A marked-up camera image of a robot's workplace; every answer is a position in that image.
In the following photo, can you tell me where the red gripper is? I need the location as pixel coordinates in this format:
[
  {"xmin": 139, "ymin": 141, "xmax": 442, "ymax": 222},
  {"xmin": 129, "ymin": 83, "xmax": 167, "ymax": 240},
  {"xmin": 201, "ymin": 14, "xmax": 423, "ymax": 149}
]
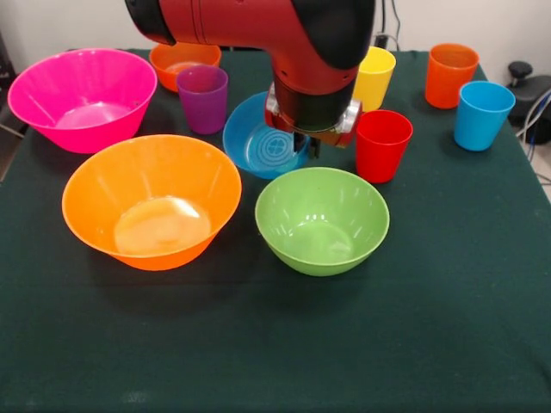
[{"xmin": 263, "ymin": 109, "xmax": 358, "ymax": 160}]

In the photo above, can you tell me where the green bowl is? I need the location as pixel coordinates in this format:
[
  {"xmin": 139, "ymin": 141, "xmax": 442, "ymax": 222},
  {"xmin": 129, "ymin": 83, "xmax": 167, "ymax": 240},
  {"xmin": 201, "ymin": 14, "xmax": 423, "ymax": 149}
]
[{"xmin": 254, "ymin": 166, "xmax": 391, "ymax": 277}]

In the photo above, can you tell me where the blue bowl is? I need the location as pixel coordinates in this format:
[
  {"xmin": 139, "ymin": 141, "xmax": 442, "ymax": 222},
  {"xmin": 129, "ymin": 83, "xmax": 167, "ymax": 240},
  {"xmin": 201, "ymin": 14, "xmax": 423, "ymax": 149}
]
[{"xmin": 222, "ymin": 90, "xmax": 312, "ymax": 181}]

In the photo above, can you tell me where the large orange bowl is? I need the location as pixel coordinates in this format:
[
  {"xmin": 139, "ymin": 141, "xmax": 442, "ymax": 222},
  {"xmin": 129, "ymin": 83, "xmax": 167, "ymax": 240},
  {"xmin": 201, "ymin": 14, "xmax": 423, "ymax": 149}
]
[{"xmin": 61, "ymin": 133, "xmax": 243, "ymax": 272}]

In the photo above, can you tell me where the red cup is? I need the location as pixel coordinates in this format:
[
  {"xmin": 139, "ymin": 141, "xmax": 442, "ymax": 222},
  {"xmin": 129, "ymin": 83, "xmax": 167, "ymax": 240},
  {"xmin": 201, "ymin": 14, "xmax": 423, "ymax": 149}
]
[{"xmin": 355, "ymin": 109, "xmax": 414, "ymax": 185}]

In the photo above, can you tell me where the yellow cup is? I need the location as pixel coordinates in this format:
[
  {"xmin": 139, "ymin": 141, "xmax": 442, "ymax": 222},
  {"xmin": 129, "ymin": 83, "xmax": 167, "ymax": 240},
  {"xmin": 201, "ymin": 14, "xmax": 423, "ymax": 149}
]
[{"xmin": 351, "ymin": 46, "xmax": 397, "ymax": 112}]

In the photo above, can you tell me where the purple cup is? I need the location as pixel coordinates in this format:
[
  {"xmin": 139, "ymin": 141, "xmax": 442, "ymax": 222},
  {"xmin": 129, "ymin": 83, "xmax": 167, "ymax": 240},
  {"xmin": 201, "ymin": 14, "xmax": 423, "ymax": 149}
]
[{"xmin": 176, "ymin": 65, "xmax": 229, "ymax": 135}]

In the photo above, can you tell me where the orange cup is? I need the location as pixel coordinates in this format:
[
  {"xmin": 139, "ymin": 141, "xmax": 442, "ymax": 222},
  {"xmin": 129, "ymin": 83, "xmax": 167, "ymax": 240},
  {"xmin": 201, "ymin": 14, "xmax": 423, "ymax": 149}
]
[{"xmin": 424, "ymin": 42, "xmax": 480, "ymax": 110}]

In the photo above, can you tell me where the small dark orange bowl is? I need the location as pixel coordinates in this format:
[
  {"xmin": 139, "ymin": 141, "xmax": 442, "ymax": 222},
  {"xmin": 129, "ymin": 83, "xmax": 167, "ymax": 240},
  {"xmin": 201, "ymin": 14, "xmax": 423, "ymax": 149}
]
[{"xmin": 149, "ymin": 41, "xmax": 223, "ymax": 94}]

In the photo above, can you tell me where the blue cup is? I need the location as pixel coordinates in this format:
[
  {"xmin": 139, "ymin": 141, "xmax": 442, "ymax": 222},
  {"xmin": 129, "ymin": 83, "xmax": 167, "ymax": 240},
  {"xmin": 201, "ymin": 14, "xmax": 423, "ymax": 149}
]
[{"xmin": 453, "ymin": 81, "xmax": 517, "ymax": 152}]

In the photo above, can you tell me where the dark green table cloth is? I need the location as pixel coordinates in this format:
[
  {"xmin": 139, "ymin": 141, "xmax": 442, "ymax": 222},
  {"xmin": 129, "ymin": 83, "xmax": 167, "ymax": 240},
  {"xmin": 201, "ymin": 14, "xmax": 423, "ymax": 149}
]
[{"xmin": 0, "ymin": 47, "xmax": 551, "ymax": 413}]

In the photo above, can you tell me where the black round knob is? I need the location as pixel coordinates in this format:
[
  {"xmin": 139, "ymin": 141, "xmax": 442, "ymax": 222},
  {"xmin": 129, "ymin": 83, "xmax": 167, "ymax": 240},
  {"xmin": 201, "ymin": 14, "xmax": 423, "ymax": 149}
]
[{"xmin": 507, "ymin": 61, "xmax": 535, "ymax": 89}]

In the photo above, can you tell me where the black round base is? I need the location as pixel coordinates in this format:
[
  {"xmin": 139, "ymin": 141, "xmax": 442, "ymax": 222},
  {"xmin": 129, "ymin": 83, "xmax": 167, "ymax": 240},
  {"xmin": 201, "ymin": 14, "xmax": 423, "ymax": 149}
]
[{"xmin": 510, "ymin": 75, "xmax": 551, "ymax": 145}]

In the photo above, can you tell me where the large pink bowl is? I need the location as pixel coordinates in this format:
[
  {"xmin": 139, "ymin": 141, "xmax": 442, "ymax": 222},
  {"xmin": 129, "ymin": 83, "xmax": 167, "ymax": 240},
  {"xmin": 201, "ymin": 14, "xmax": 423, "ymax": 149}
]
[{"xmin": 7, "ymin": 47, "xmax": 158, "ymax": 155}]

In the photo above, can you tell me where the black equipment box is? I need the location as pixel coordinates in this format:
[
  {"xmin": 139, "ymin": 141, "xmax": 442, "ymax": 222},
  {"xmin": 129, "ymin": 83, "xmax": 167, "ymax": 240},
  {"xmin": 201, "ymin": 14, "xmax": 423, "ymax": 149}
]
[{"xmin": 0, "ymin": 29, "xmax": 18, "ymax": 87}]

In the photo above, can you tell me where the black hanging cable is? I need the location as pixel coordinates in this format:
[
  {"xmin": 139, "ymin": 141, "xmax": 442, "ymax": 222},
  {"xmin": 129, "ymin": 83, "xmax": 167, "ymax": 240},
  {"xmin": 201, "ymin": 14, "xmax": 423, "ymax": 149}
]
[{"xmin": 389, "ymin": 0, "xmax": 404, "ymax": 51}]

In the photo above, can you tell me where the white cable bundle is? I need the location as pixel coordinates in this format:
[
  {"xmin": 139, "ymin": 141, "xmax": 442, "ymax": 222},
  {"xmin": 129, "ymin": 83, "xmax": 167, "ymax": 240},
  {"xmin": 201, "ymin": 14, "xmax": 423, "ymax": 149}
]
[{"xmin": 515, "ymin": 88, "xmax": 551, "ymax": 147}]

